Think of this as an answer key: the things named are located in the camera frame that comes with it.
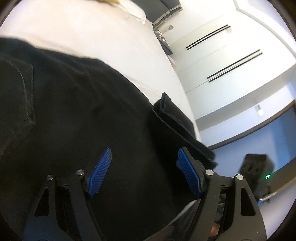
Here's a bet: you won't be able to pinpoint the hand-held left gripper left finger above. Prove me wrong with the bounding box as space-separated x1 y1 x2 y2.
23 147 113 241

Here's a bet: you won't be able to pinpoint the black wardrobe handle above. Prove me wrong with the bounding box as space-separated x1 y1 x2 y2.
209 53 263 83
206 49 260 79
188 26 231 50
186 24 229 49

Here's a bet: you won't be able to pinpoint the white wardrobe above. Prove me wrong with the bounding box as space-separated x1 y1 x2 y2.
162 0 296 120

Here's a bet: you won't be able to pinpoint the dark grey nightstand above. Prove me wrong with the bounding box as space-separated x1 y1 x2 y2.
157 35 173 55

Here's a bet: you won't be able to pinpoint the white charger cable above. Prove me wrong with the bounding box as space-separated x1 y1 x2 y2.
155 30 167 42

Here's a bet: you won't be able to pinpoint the black speaker box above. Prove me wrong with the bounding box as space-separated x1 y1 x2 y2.
239 153 274 200

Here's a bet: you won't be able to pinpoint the white pillow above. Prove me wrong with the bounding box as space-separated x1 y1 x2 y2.
116 0 147 24

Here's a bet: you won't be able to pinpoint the grey upholstered headboard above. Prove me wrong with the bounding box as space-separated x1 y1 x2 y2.
133 0 183 26

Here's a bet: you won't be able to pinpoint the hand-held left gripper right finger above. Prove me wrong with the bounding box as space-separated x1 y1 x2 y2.
176 147 267 241

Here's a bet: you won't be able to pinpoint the black pants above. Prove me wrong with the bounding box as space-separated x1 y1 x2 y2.
0 37 218 241

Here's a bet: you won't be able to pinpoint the bed with white sheet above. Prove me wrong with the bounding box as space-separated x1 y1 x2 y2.
0 0 203 232

